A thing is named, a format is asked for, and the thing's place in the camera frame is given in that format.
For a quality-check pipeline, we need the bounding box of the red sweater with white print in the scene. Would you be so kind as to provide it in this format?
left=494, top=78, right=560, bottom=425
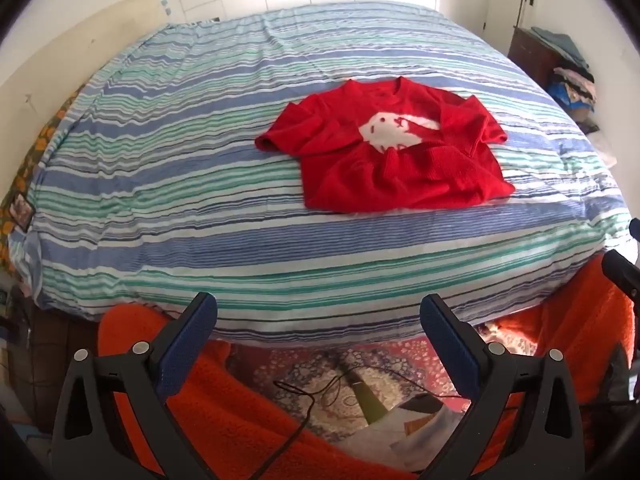
left=255, top=77, right=516, bottom=212

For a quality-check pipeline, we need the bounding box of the yellow-green chair frame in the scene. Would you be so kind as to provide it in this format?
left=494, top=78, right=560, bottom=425
left=350, top=367, right=392, bottom=425

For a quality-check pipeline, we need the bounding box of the orange floral bed sheet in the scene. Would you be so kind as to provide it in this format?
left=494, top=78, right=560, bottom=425
left=0, top=85, right=81, bottom=261

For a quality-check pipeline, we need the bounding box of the blue green striped bed cover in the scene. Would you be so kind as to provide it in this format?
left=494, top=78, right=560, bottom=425
left=27, top=0, right=633, bottom=348

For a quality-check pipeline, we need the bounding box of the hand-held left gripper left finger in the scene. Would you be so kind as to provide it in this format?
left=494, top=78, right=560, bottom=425
left=50, top=291, right=219, bottom=480

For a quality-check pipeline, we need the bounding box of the red patterned rug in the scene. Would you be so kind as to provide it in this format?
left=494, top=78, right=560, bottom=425
left=225, top=325, right=541, bottom=456

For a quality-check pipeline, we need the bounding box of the dark wooden cabinet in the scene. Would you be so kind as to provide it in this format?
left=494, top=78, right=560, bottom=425
left=507, top=27, right=566, bottom=91

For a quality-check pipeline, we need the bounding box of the black cable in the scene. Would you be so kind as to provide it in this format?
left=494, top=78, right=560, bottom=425
left=250, top=360, right=466, bottom=480

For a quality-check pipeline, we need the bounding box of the beige padded headboard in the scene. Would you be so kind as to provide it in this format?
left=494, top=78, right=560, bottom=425
left=0, top=0, right=173, bottom=196

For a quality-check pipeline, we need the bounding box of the pile of folded clothes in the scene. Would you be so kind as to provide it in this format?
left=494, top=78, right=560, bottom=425
left=530, top=27, right=601, bottom=131

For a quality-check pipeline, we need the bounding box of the grey white cloth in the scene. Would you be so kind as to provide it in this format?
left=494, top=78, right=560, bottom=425
left=320, top=400, right=471, bottom=476

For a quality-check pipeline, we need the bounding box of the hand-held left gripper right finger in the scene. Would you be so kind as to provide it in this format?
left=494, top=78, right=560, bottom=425
left=420, top=294, right=586, bottom=480

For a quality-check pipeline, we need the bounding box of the orange fleece blanket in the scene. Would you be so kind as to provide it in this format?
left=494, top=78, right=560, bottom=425
left=97, top=255, right=638, bottom=480

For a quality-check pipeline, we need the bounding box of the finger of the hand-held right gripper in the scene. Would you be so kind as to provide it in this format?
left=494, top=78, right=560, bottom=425
left=601, top=249, right=640, bottom=306

